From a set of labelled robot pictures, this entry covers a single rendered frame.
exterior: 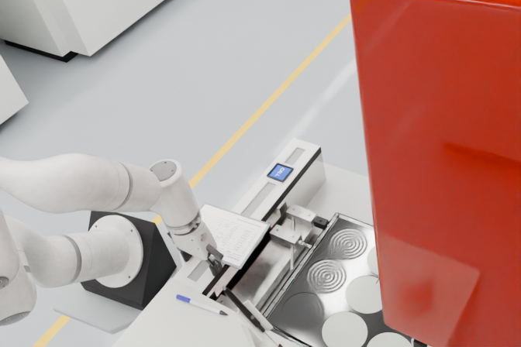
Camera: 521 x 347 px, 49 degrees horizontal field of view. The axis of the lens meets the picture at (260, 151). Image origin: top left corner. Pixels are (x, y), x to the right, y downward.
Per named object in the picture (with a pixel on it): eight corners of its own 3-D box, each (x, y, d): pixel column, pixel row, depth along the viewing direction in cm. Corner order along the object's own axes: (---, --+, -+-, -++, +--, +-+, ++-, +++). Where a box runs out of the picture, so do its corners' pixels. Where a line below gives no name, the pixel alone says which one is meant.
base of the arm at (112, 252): (85, 282, 157) (31, 294, 140) (89, 212, 157) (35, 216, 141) (141, 291, 148) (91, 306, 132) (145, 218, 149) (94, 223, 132)
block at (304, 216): (319, 219, 154) (317, 212, 152) (312, 228, 152) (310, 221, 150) (294, 210, 159) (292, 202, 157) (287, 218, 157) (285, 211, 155)
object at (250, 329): (279, 343, 121) (267, 309, 112) (269, 359, 119) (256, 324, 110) (256, 331, 124) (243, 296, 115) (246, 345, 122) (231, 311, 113)
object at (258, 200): (326, 179, 173) (320, 145, 164) (215, 324, 144) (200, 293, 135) (300, 170, 178) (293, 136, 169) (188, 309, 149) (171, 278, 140)
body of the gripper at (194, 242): (210, 214, 128) (222, 245, 136) (177, 200, 134) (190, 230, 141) (189, 238, 124) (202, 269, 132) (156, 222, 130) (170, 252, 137)
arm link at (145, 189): (46, 210, 101) (131, 214, 130) (128, 211, 96) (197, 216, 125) (50, 159, 102) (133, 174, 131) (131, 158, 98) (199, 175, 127)
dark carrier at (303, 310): (469, 268, 133) (469, 266, 132) (405, 396, 115) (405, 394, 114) (339, 218, 151) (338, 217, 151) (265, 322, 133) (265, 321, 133)
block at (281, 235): (303, 241, 150) (301, 233, 148) (296, 250, 148) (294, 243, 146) (277, 230, 154) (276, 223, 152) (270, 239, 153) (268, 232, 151)
